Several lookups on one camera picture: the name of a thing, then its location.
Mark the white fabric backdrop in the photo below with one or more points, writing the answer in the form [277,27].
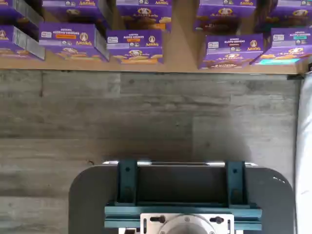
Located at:
[306,146]

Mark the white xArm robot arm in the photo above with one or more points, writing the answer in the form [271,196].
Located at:
[187,226]

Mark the gray robot base cart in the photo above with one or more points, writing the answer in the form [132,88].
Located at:
[87,195]

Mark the wooden shelf board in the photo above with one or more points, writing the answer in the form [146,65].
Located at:
[180,48]

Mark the purple Annie's box orange label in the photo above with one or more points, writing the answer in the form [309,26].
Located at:
[134,41]
[146,14]

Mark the purple Annie's box chocolate picture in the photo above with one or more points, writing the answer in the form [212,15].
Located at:
[231,46]
[224,14]

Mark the silver mounting plate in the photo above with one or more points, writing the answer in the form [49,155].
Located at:
[152,229]

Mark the purple Annie's box teal label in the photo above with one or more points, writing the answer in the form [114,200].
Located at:
[287,14]
[290,39]

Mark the teal aluminium frame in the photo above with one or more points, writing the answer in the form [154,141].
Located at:
[126,180]

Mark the purple Annie's snack box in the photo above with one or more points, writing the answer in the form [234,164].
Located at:
[73,12]
[9,36]
[9,9]
[68,36]

